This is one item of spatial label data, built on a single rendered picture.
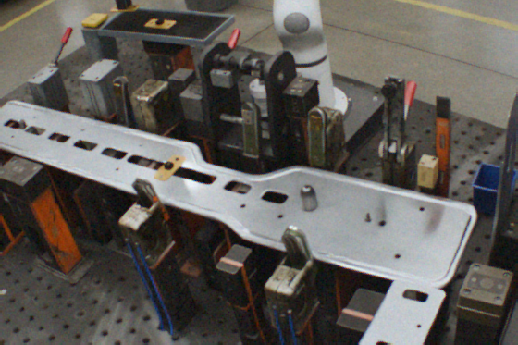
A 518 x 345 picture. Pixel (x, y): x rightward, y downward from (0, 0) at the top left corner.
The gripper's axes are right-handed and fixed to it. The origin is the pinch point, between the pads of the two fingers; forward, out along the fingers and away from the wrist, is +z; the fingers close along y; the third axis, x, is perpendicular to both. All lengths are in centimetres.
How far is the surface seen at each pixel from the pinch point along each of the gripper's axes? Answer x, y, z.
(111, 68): 3.0, 16.5, 11.5
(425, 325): 91, 69, 23
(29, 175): -4, 51, 19
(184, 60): 16.3, 2.6, 17.3
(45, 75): -24.8, 13.3, 16.2
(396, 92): 79, 34, 2
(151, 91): 17.1, 21.2, 14.6
